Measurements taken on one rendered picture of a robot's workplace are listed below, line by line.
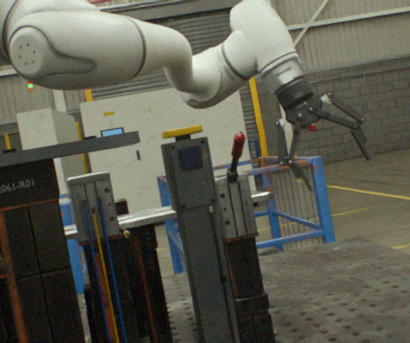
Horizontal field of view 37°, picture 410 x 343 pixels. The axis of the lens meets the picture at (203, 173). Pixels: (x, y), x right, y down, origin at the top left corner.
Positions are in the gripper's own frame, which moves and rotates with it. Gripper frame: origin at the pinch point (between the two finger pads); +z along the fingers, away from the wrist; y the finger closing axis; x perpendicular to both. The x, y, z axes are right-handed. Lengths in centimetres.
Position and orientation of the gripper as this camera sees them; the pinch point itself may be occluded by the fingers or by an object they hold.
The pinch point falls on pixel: (337, 170)
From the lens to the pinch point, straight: 130.3
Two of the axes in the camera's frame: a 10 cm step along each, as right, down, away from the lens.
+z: 4.7, 8.8, -1.1
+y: 8.7, -4.8, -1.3
